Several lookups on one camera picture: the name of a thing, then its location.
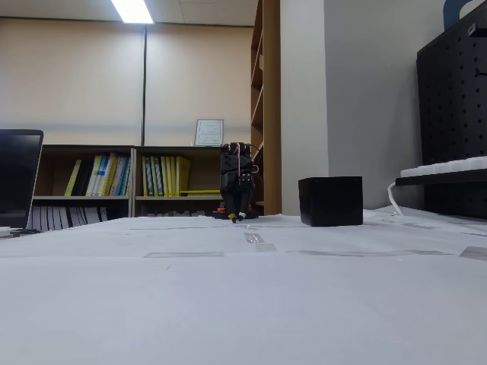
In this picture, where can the long clear tape strip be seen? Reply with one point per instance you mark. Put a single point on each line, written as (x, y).
(361, 253)

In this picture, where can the tall wooden bookshelf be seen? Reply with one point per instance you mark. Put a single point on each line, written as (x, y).
(272, 57)

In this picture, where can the white keyboard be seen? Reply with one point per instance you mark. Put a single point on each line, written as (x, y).
(449, 166)

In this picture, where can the ceiling light panel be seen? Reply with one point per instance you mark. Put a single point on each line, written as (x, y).
(131, 9)

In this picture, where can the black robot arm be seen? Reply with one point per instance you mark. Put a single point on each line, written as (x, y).
(234, 156)

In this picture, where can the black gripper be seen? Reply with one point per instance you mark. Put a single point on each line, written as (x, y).
(233, 185)

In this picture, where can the slanted yellow book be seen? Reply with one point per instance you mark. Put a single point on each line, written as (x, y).
(73, 178)

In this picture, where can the black pegboard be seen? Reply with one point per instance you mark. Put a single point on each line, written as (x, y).
(449, 95)

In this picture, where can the black box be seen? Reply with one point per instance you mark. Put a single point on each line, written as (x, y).
(331, 201)

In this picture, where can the blue chair back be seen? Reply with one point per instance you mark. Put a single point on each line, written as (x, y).
(451, 11)

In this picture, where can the black vertical pole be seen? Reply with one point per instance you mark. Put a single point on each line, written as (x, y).
(144, 76)

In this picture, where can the framed white notice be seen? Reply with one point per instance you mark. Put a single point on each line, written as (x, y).
(209, 132)

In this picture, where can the wide yellow binder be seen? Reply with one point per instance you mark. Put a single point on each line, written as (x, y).
(183, 176)

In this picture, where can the black laptop screen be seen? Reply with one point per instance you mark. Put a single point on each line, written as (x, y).
(15, 178)

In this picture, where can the low wooden bookshelf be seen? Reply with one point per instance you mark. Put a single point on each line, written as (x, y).
(87, 148)
(171, 150)

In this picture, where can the white paper table cover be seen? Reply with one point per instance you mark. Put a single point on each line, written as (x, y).
(228, 304)

